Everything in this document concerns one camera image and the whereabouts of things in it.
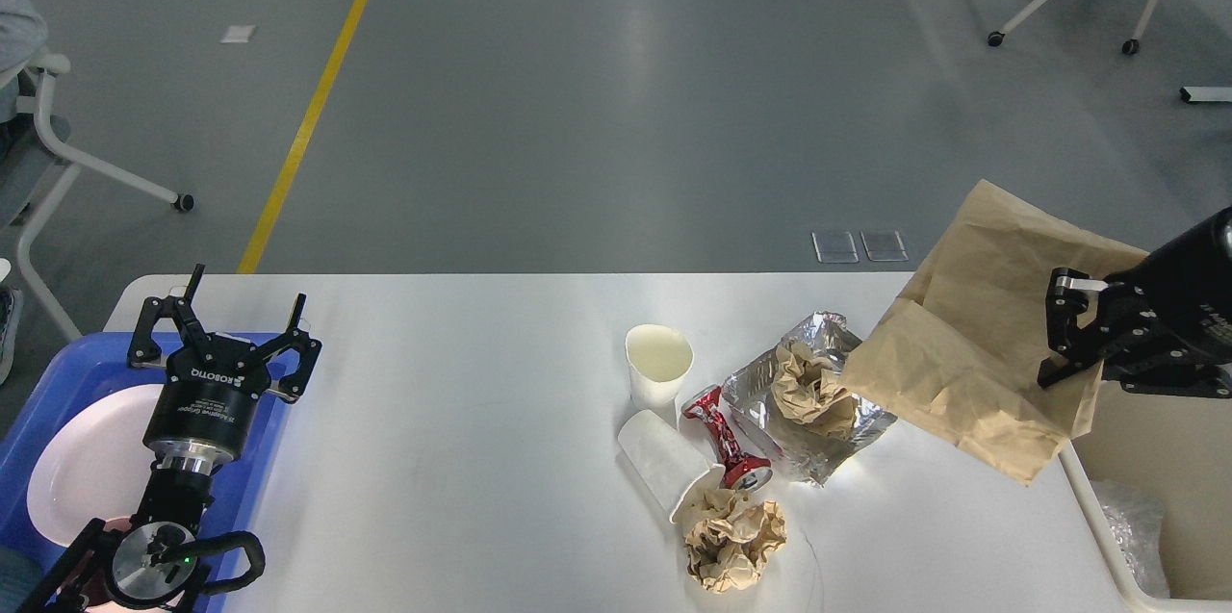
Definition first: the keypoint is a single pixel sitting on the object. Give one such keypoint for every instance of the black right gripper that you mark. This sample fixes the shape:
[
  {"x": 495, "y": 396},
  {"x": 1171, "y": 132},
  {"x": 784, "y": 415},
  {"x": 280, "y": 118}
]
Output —
[{"x": 1175, "y": 303}]

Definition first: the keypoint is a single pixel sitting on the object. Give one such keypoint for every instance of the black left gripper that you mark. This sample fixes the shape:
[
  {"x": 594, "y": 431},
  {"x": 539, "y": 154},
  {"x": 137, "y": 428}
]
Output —
[{"x": 207, "y": 406}]

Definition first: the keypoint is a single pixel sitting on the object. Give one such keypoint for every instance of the pink plate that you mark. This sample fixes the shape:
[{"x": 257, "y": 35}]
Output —
[{"x": 96, "y": 466}]

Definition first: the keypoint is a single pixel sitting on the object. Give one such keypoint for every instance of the brown paper sheet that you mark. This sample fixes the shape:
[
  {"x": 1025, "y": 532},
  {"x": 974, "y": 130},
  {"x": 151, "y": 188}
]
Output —
[{"x": 959, "y": 350}]

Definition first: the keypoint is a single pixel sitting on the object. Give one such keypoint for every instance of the pink ribbed mug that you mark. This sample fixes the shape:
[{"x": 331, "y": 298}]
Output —
[{"x": 94, "y": 594}]

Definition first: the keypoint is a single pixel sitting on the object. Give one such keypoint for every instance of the grey green mug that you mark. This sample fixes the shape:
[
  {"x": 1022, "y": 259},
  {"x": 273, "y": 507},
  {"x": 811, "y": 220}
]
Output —
[{"x": 20, "y": 575}]

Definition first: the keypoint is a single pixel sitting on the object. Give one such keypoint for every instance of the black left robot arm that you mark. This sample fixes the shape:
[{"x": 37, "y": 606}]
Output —
[{"x": 162, "y": 561}]

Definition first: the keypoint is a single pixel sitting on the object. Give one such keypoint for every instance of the beige plastic bin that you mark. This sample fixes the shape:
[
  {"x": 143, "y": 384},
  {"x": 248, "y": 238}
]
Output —
[{"x": 1175, "y": 449}]

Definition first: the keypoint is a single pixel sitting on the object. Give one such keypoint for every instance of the blue plastic tray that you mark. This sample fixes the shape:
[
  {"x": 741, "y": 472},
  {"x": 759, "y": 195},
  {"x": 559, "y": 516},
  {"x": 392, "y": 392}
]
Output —
[{"x": 79, "y": 375}]

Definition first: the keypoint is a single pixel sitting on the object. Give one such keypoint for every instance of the clear plastic bag in bin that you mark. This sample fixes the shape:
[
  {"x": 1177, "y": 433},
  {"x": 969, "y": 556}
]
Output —
[{"x": 1136, "y": 521}]

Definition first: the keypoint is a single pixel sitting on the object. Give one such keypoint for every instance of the clear floor plate right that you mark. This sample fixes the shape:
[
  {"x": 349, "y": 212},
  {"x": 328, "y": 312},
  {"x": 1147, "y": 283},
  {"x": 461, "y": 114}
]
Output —
[{"x": 884, "y": 246}]

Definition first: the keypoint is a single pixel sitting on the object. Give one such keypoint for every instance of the clear floor plate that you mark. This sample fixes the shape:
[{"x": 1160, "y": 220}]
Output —
[
  {"x": 884, "y": 246},
  {"x": 835, "y": 247}
]

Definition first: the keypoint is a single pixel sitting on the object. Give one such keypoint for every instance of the white bar base right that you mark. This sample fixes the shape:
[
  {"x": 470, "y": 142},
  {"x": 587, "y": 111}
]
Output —
[{"x": 1205, "y": 95}]

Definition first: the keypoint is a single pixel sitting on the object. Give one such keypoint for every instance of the clear floor plate left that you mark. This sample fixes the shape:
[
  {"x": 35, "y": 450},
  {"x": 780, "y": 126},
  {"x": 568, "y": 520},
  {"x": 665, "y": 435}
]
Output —
[{"x": 835, "y": 247}]

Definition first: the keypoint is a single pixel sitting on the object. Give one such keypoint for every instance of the crushed red soda can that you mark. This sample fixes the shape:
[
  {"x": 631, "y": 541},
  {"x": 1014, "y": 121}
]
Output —
[{"x": 741, "y": 469}]

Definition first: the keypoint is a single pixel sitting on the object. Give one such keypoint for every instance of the upright white paper cup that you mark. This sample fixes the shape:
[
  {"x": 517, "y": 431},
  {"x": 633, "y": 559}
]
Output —
[{"x": 659, "y": 357}]

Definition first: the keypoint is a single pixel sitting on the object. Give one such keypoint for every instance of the crumpled brown paper ball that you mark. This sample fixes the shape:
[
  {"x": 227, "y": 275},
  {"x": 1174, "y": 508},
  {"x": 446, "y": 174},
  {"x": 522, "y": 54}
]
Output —
[{"x": 728, "y": 538}]

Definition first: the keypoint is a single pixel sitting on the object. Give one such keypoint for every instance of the lying white paper cup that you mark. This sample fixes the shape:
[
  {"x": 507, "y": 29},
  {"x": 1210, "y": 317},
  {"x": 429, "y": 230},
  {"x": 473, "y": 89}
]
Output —
[{"x": 677, "y": 474}]

